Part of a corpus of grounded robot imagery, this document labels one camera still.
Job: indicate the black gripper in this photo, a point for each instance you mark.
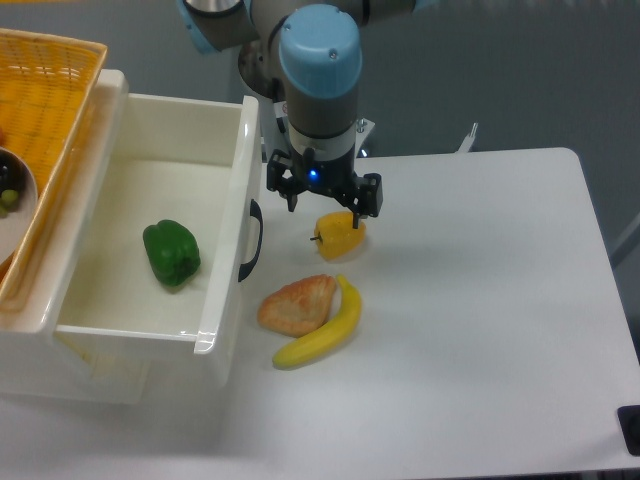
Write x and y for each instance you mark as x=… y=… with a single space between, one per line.
x=290 y=175

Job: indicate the white top drawer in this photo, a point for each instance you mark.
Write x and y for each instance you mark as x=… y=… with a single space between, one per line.
x=195 y=163

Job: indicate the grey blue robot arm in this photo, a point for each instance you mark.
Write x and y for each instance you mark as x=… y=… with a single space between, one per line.
x=307 y=54

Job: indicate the white drawer cabinet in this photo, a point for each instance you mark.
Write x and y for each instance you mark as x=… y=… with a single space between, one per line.
x=37 y=357

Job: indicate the yellow bell pepper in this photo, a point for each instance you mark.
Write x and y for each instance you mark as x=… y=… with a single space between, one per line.
x=335 y=235

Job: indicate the brown pastry bread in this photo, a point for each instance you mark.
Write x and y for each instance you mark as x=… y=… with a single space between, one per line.
x=298 y=308

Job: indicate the white metal clamp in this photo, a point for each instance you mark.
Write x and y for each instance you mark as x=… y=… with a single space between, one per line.
x=468 y=141

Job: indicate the yellow banana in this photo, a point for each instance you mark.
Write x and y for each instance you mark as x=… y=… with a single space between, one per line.
x=329 y=336

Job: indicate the green bell pepper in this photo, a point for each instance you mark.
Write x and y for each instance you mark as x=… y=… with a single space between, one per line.
x=172 y=251

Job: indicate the yellow woven basket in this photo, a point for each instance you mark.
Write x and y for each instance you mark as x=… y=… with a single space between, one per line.
x=46 y=84

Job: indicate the dark grapes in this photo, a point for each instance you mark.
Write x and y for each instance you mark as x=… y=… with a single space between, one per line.
x=12 y=174

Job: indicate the green grapes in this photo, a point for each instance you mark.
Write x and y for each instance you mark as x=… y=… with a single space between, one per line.
x=9 y=202

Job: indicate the black corner object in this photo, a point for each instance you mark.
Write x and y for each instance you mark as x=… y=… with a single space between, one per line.
x=629 y=419

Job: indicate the white robot mount bracket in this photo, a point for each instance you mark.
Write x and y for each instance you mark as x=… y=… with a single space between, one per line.
x=364 y=128

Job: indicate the black drawer handle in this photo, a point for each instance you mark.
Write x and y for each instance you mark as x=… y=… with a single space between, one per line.
x=254 y=241

